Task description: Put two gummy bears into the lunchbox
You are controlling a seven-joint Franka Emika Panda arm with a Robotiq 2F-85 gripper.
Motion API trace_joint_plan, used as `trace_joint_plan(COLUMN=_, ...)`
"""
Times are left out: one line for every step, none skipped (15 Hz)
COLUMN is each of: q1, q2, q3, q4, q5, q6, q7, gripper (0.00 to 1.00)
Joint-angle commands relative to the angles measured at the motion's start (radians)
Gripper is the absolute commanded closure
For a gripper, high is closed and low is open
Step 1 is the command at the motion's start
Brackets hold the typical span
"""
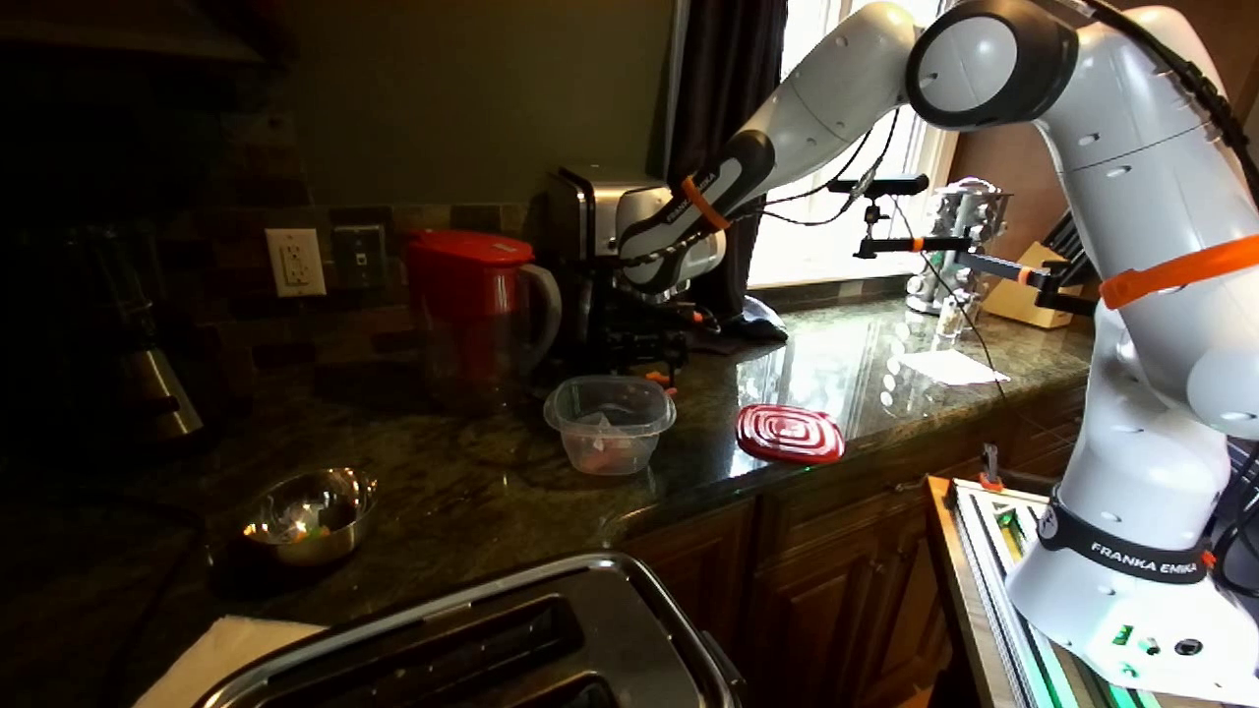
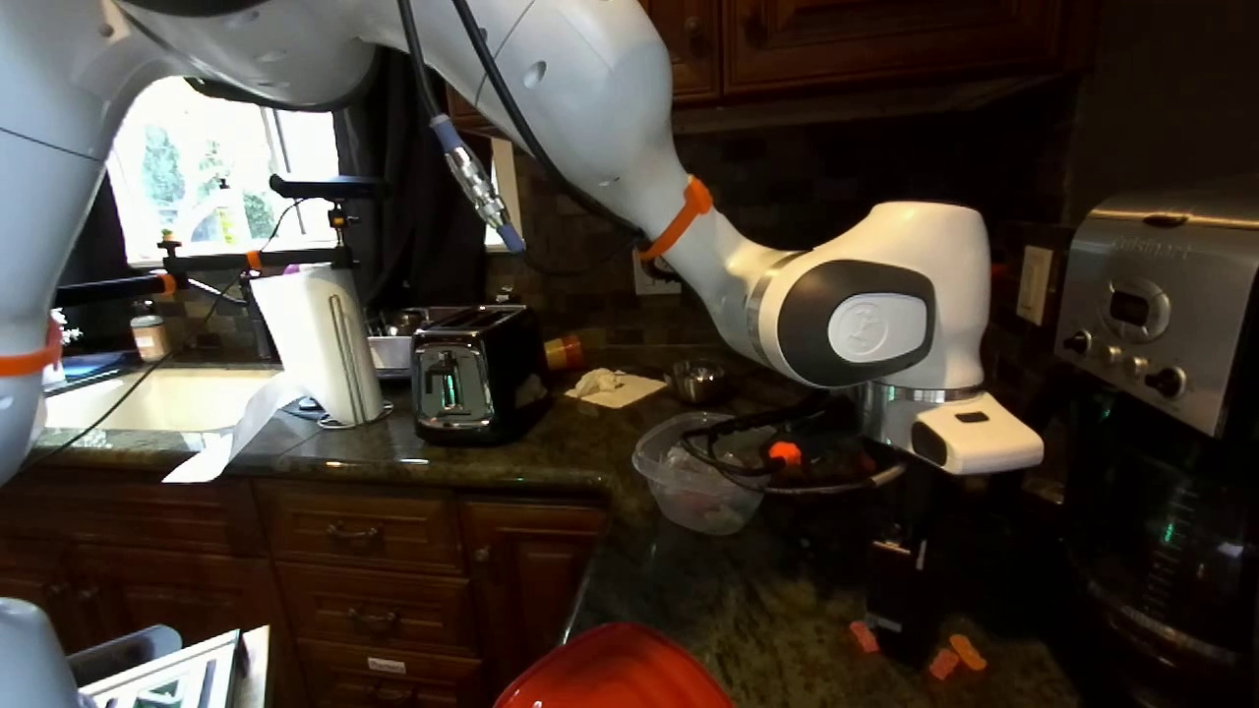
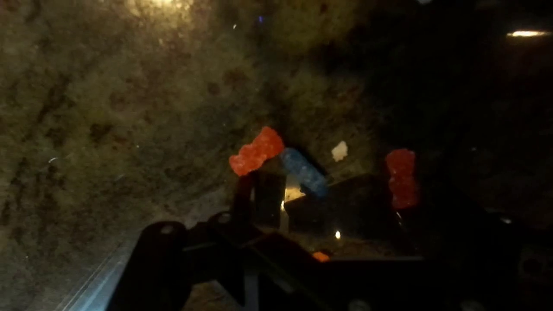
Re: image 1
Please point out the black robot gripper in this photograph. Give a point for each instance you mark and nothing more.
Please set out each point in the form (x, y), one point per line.
(669, 306)

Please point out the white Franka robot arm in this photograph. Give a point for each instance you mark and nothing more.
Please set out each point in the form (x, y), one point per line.
(1142, 133)

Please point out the orange gummy bear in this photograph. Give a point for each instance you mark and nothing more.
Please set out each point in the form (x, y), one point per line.
(657, 378)

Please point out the clear plastic lunchbox container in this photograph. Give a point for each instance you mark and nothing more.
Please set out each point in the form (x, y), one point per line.
(611, 400)

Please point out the clear bag of gummy bears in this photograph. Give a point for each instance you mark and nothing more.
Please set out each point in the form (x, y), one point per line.
(605, 441)

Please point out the silver black coffee maker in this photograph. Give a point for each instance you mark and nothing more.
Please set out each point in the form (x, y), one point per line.
(590, 218)

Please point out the red white spiral coaster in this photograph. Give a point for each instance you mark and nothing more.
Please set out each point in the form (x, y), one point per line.
(790, 434)

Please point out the red plastic pitcher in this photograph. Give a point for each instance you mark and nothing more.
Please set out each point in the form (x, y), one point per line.
(467, 316)

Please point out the dark curtain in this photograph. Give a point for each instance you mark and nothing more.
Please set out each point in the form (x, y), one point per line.
(721, 66)

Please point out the white paper sheet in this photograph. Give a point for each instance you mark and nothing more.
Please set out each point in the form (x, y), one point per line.
(950, 366)

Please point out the shiny silver metal object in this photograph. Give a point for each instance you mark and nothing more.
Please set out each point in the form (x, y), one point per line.
(957, 223)

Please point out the wooden base cabinet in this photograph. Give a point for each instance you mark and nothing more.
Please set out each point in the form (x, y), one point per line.
(839, 590)

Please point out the wooden knife block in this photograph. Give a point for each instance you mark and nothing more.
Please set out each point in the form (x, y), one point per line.
(1018, 306)

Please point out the stainless steel toaster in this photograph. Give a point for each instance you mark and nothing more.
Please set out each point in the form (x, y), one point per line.
(523, 644)

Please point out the small metal bowl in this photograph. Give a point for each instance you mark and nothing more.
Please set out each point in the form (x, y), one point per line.
(308, 518)

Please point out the white robot mounting platform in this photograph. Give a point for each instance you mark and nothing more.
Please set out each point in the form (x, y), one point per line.
(998, 590)

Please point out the white paper napkin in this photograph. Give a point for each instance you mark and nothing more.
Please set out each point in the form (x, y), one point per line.
(219, 651)

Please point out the window with white frame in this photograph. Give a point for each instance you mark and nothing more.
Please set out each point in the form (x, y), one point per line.
(811, 257)

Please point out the black orange camera tripod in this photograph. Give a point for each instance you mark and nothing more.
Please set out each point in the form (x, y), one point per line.
(906, 247)

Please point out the black stereo camera bar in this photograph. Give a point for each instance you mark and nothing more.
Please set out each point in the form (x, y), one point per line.
(884, 185)

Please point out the dark wall switch plate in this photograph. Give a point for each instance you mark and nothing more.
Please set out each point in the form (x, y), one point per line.
(359, 257)

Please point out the brown wooden wall cabinet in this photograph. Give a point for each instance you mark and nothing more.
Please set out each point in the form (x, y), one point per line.
(1003, 183)

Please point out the white wall outlet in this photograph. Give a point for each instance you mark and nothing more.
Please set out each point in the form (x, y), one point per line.
(296, 260)

